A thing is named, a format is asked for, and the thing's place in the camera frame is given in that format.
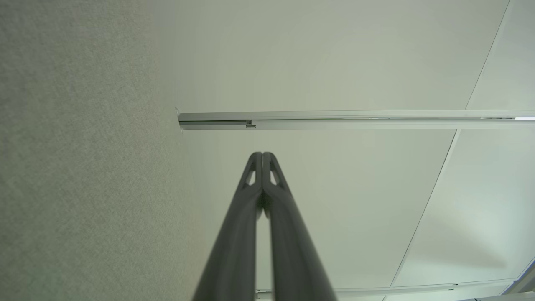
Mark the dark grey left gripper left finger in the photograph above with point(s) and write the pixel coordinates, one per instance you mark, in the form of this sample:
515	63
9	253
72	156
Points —
234	251

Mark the white metal wall rail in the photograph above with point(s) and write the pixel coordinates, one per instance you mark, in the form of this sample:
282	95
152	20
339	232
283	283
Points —
418	288

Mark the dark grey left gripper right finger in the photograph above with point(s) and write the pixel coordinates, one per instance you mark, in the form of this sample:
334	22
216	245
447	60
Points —
292	251

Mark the grey metal partition post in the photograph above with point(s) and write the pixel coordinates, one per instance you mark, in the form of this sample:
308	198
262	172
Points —
355	120

